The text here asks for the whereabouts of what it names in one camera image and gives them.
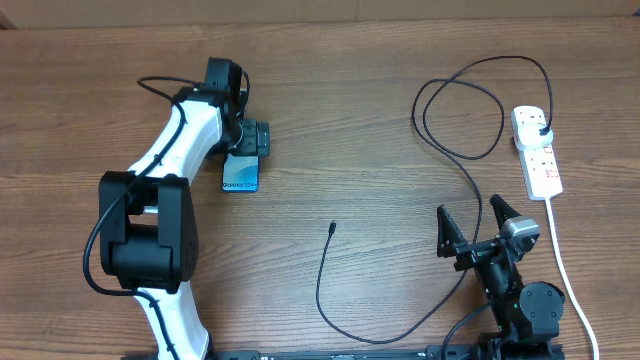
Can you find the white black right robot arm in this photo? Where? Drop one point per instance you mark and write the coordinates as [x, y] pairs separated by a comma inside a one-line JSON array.
[[527, 315]]

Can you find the blue Galaxy smartphone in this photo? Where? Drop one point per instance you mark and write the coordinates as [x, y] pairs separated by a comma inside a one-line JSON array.
[[241, 174]]

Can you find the white power strip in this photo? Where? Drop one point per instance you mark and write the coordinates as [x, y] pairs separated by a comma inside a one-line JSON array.
[[540, 169]]

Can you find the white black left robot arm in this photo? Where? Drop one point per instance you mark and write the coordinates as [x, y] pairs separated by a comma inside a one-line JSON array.
[[145, 243]]

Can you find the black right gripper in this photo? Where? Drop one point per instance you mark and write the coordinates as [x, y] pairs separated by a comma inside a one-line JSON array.
[[450, 242]]

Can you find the white charger plug adapter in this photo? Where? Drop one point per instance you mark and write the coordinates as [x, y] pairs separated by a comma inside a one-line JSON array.
[[529, 137]]

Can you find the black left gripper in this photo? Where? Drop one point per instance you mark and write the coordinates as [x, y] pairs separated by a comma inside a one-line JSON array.
[[250, 145]]

